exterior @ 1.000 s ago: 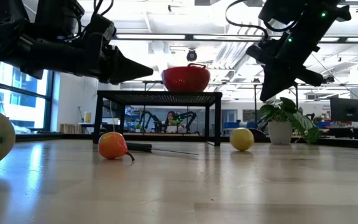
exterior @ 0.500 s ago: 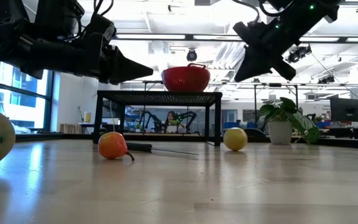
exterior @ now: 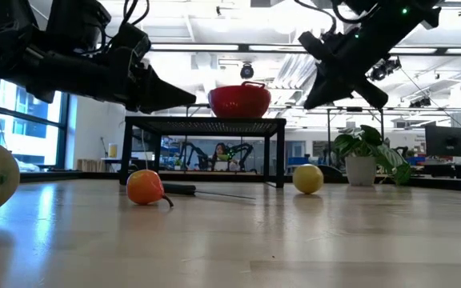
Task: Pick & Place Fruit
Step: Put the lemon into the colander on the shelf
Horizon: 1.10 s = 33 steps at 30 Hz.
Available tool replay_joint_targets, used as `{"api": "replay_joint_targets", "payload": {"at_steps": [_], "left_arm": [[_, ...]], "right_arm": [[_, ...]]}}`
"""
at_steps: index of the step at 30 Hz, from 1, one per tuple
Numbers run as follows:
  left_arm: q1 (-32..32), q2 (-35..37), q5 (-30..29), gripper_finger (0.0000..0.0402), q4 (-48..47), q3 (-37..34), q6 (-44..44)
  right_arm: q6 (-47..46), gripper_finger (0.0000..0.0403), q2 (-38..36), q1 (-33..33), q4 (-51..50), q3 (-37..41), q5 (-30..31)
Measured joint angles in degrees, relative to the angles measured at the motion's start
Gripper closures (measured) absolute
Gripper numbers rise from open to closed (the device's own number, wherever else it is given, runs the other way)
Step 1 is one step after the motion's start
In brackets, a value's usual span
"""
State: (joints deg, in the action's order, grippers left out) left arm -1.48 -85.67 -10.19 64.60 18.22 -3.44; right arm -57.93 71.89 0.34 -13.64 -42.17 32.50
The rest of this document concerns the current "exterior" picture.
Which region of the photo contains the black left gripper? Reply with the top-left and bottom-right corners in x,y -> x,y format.
26,22 -> 197,114

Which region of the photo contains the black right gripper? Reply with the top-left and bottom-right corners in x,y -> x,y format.
298,30 -> 390,110

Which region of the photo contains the red plastic colander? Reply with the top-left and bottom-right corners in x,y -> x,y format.
207,81 -> 273,119

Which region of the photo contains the yellow lemon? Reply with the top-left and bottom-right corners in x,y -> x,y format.
292,163 -> 325,195

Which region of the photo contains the black perforated metal shelf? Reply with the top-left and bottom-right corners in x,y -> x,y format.
118,116 -> 287,189

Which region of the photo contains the person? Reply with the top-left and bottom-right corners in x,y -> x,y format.
212,142 -> 239,172

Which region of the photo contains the variegated green potted plant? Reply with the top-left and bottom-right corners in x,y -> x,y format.
333,124 -> 414,188

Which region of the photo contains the orange-yellow pear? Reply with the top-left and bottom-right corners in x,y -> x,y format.
126,169 -> 174,208

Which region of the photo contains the black beam with light strips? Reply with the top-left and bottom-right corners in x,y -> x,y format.
150,42 -> 461,56

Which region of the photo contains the black computer monitor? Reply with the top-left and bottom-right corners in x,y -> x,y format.
424,125 -> 461,158

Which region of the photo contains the black office desk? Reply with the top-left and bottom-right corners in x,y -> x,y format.
414,162 -> 461,179

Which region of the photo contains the black camera with cable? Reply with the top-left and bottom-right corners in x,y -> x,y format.
368,58 -> 403,83

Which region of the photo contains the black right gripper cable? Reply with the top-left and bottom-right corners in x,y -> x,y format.
293,0 -> 375,39

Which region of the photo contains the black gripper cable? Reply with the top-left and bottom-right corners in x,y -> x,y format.
293,0 -> 375,39
106,0 -> 150,45

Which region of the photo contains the black-handled kitchen knife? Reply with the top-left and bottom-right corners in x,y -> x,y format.
162,182 -> 258,201

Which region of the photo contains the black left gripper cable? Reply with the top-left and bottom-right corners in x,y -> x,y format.
106,0 -> 150,45

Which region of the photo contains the blue window frame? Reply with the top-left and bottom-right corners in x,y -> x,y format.
0,79 -> 71,171

